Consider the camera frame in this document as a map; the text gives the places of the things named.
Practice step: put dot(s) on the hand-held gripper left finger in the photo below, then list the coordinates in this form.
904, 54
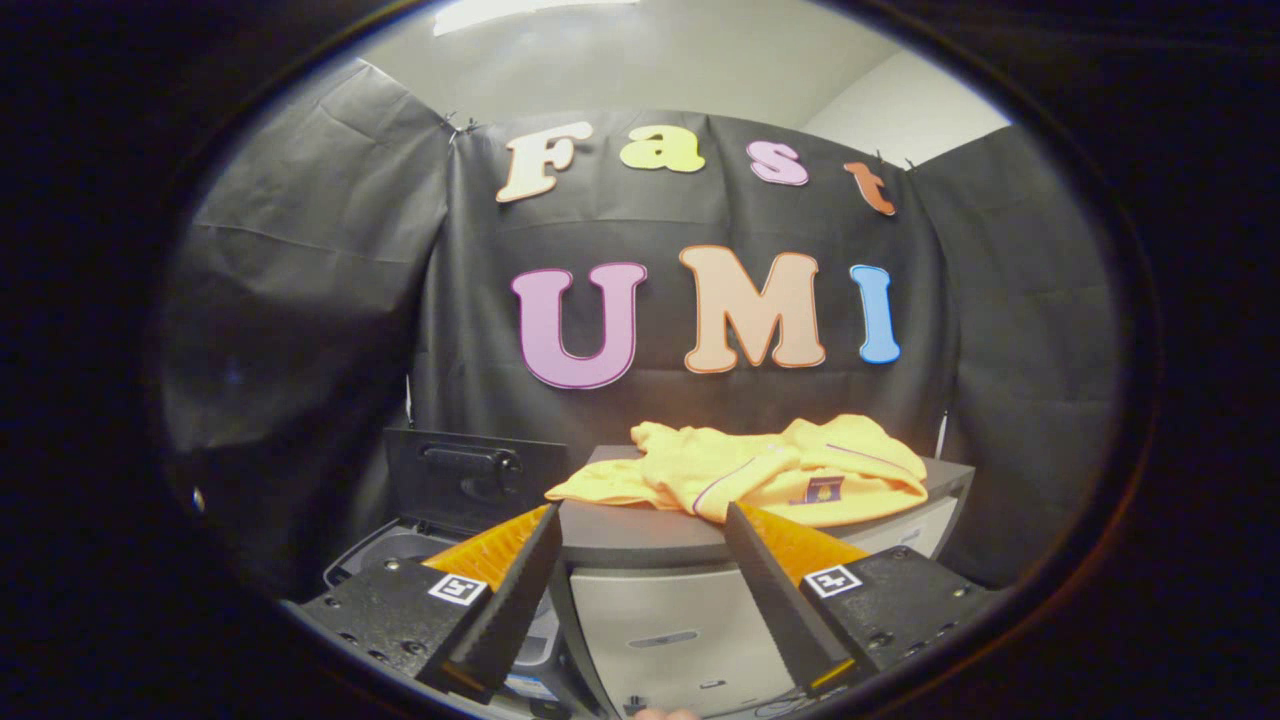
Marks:
500, 600

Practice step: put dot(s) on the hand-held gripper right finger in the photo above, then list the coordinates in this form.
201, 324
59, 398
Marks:
775, 600

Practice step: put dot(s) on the grey washing machine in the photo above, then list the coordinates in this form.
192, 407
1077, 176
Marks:
390, 550

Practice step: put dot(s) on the orange shirt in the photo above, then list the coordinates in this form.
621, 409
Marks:
740, 470

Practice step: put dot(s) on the black backdrop cloth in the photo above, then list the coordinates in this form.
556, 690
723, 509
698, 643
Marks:
330, 300

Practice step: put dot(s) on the beige cabinet with dark frame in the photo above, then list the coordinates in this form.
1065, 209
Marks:
660, 600

